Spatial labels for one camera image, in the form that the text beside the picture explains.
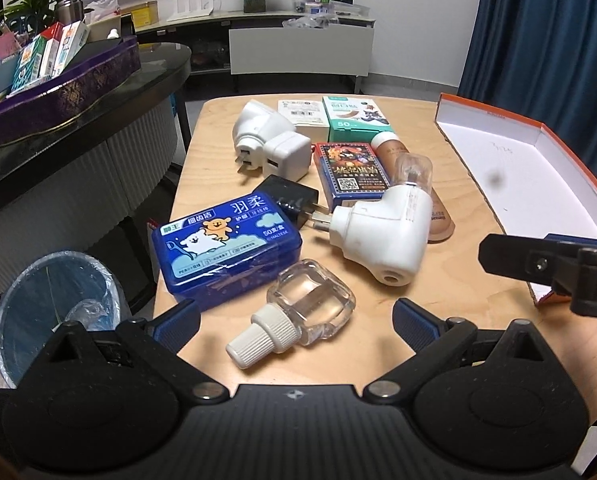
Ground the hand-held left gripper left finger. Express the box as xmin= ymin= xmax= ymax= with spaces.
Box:
xmin=43 ymin=300 xmax=232 ymax=405

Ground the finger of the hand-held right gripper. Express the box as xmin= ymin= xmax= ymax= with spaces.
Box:
xmin=479 ymin=232 xmax=597 ymax=319

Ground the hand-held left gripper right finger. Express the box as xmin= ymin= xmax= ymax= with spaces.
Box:
xmin=363 ymin=297 xmax=555 ymax=405

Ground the orange-edged white cardboard box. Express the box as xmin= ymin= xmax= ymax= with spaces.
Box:
xmin=435 ymin=92 xmax=597 ymax=306

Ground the clear liquid bottle white cap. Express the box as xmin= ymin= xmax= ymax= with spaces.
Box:
xmin=226 ymin=258 xmax=355 ymax=370

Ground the playing card box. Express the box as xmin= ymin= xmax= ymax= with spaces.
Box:
xmin=313 ymin=142 xmax=390 ymax=212

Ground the green bandage box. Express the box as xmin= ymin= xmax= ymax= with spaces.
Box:
xmin=323 ymin=95 xmax=397 ymax=143

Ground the white power adapter box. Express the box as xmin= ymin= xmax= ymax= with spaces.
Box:
xmin=277 ymin=98 xmax=329 ymax=128

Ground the blue dental floss box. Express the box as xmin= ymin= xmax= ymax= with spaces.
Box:
xmin=150 ymin=192 xmax=303 ymax=313

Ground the brown cosmetic tube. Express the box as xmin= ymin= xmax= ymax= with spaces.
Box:
xmin=370 ymin=131 xmax=457 ymax=243

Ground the white plug-in heater with bottle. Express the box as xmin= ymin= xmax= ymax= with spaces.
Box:
xmin=329 ymin=152 xmax=434 ymax=287

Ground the blue trash bin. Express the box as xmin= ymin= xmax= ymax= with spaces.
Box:
xmin=0 ymin=252 xmax=132 ymax=390

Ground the black USB charger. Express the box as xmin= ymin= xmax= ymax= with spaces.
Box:
xmin=262 ymin=176 xmax=334 ymax=233

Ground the white USB charger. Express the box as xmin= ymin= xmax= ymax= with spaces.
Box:
xmin=263 ymin=132 xmax=313 ymax=181

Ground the blue curtain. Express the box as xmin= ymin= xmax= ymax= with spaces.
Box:
xmin=459 ymin=0 xmax=597 ymax=138

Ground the black glass-top round table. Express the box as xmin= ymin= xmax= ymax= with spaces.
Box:
xmin=0 ymin=42 xmax=193 ymax=321

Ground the purple patterned box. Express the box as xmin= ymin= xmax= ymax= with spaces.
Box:
xmin=0 ymin=36 xmax=142 ymax=148

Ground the long low cabinet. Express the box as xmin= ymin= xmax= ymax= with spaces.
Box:
xmin=121 ymin=7 xmax=377 ymax=78

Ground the pile of small product boxes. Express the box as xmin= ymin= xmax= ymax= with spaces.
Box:
xmin=0 ymin=21 xmax=90 ymax=97

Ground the cluster of small packages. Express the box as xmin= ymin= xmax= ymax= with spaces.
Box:
xmin=293 ymin=0 xmax=369 ymax=18

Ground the yellow box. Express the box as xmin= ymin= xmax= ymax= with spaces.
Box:
xmin=130 ymin=2 xmax=159 ymax=27

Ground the clear plastic bag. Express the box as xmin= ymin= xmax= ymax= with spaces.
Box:
xmin=283 ymin=14 xmax=339 ymax=31

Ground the white router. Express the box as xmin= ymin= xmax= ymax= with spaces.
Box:
xmin=167 ymin=0 xmax=214 ymax=22

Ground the white plastic bag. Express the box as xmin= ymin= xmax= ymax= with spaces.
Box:
xmin=84 ymin=0 xmax=119 ymax=23

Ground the steel tumbler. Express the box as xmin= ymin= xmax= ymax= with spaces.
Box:
xmin=54 ymin=0 xmax=84 ymax=26

